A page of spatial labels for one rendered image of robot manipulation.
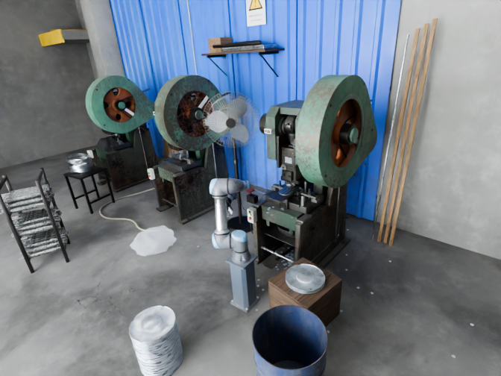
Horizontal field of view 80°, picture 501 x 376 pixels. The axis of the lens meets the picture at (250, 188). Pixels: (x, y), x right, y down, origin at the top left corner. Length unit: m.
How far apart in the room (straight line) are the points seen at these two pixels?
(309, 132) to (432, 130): 1.62
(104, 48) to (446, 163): 6.06
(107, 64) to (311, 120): 5.48
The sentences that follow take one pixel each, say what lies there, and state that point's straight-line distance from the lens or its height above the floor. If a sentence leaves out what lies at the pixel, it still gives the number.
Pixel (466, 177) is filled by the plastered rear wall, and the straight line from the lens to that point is 3.45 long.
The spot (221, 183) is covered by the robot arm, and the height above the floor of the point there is 1.06.
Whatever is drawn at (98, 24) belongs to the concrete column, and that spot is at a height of 2.57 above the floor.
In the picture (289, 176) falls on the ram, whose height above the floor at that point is 0.94.
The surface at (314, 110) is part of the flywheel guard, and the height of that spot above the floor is 1.56.
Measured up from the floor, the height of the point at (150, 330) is 0.35.
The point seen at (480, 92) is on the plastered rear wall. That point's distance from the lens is 3.27.
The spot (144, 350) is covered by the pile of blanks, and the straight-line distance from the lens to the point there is 2.21.
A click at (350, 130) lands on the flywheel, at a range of 2.29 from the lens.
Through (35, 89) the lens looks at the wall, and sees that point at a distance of 8.26.
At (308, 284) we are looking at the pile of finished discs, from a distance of 2.30.
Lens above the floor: 1.92
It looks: 24 degrees down
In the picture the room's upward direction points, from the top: 4 degrees counter-clockwise
